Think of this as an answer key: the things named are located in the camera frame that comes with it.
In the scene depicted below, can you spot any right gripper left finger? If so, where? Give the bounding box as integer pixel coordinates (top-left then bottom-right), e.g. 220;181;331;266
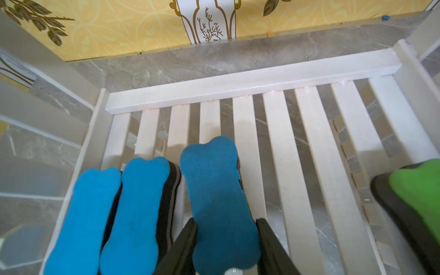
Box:
153;218;197;275

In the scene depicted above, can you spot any white two-tier slatted shelf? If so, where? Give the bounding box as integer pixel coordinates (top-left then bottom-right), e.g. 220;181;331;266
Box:
0;6;440;275

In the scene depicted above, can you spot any blue eraser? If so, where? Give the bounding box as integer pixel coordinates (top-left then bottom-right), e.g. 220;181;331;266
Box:
44;168;121;275
99;157;181;275
180;136;261;275

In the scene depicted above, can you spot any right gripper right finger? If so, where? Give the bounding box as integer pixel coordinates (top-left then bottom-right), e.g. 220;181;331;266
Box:
256;218;300;275

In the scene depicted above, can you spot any green eraser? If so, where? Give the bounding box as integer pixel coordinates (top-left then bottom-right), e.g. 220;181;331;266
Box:
370;159;440;275

